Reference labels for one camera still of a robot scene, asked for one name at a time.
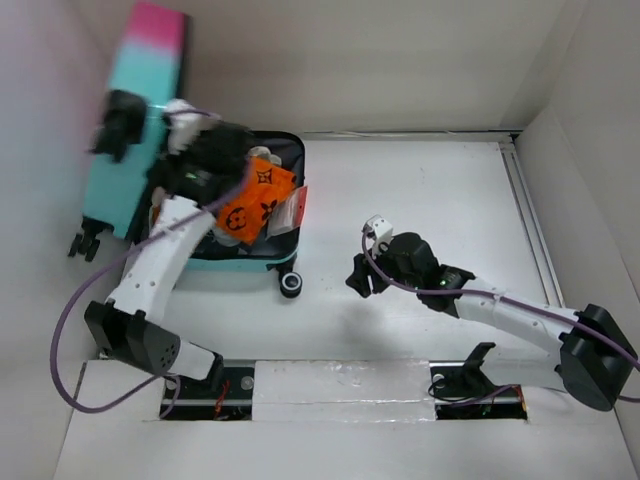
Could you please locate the orange patterned towel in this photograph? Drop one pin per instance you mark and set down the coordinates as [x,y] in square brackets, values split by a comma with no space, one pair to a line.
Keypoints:
[242,219]

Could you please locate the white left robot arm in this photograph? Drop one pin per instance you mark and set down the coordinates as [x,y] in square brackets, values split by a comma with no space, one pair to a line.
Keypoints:
[128,324]

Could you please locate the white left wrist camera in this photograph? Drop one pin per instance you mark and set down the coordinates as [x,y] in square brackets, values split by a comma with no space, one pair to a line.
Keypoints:
[185,122]

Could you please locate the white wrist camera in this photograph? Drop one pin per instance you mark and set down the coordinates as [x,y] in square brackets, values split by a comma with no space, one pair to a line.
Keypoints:
[185,122]
[379,232]

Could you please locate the grey cream fleece blanket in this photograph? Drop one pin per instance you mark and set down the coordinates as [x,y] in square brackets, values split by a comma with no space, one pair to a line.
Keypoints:
[265,152]

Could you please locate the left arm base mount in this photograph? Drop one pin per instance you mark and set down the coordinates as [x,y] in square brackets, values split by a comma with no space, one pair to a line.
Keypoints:
[231,401]

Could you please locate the pink teal suitcase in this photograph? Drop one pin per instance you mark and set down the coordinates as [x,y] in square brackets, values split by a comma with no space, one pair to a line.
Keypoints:
[148,72]

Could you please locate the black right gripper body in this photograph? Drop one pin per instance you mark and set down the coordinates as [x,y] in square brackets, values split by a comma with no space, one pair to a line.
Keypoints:
[384,262]

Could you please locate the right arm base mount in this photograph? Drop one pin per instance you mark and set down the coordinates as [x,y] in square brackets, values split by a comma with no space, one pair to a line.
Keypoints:
[461,391]

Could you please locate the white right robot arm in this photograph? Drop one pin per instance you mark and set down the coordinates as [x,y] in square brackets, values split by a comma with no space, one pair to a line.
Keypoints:
[586,353]

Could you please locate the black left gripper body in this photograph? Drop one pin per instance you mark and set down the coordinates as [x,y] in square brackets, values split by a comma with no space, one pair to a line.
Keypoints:
[197,154]

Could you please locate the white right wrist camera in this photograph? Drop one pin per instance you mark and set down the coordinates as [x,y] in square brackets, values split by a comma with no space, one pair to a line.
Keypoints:
[379,232]

